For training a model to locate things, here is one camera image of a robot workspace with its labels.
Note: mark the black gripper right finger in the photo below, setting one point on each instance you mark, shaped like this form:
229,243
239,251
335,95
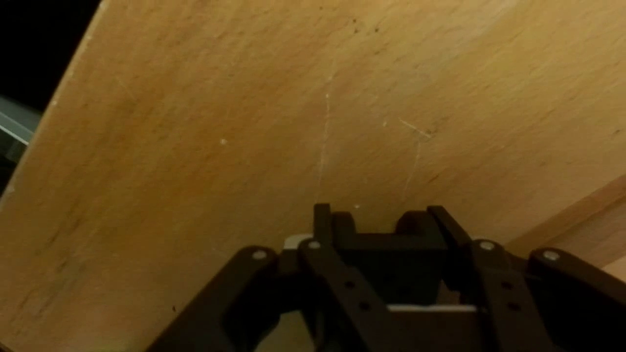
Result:
550,302

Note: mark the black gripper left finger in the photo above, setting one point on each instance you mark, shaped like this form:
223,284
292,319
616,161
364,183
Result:
345,294

